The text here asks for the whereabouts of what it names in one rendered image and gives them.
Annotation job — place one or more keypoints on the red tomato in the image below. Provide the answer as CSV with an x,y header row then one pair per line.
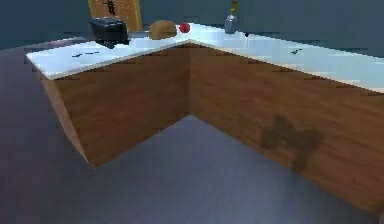
x,y
184,27

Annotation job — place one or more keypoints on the black toaster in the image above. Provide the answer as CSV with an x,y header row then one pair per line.
x,y
109,30

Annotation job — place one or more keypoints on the brown wooden kitchen counter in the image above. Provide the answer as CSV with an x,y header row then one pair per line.
x,y
233,96

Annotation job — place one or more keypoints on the brown bread loaf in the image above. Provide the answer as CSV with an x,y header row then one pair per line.
x,y
162,30

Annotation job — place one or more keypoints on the grey soap bottle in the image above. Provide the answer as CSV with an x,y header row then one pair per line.
x,y
230,22

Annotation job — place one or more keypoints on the brown wooden door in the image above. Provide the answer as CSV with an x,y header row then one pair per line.
x,y
128,13

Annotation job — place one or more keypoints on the small black utensil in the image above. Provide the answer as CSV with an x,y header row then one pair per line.
x,y
295,51

